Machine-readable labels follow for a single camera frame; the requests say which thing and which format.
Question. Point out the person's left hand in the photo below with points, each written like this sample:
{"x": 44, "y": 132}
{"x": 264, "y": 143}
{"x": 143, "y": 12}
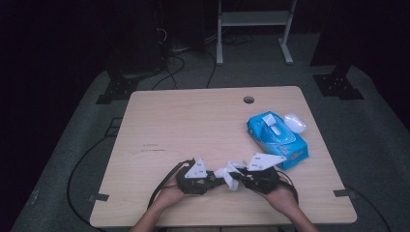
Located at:
{"x": 170, "y": 198}

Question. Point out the white wet wipe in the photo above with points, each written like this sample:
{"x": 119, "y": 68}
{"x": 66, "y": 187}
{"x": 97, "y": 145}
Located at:
{"x": 230, "y": 183}

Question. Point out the blue wet wipes pack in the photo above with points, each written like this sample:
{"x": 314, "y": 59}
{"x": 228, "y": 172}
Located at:
{"x": 290, "y": 151}

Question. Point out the black stand base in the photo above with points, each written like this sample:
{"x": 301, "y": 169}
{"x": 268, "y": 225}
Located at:
{"x": 336, "y": 85}
{"x": 117, "y": 88}

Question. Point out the dark equipment cabinet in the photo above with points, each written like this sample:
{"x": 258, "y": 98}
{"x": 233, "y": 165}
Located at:
{"x": 138, "y": 32}

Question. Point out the white metal stand frame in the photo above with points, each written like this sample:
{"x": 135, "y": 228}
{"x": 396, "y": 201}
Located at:
{"x": 254, "y": 18}

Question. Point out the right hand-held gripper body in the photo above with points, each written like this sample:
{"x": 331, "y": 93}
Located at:
{"x": 262, "y": 180}

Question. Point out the grey tape strip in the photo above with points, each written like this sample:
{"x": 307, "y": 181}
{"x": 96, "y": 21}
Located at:
{"x": 345, "y": 193}
{"x": 99, "y": 197}

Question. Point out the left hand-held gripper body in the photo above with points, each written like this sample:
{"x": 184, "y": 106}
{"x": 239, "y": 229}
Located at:
{"x": 193, "y": 182}

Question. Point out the person's right hand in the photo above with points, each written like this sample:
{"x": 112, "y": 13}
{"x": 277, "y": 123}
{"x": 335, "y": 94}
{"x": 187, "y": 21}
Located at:
{"x": 280, "y": 196}

